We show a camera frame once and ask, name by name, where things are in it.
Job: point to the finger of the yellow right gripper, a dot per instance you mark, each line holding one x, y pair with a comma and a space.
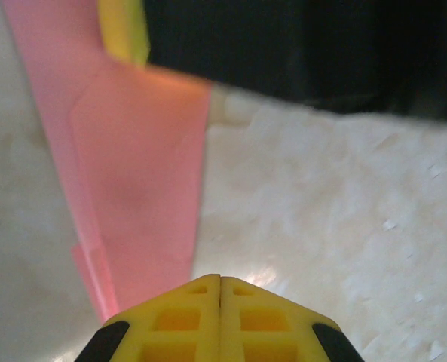
123, 30

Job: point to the red cloth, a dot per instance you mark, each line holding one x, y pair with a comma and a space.
132, 151

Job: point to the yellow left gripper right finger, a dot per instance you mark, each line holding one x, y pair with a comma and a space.
268, 332

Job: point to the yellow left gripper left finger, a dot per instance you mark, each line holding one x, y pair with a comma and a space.
170, 332

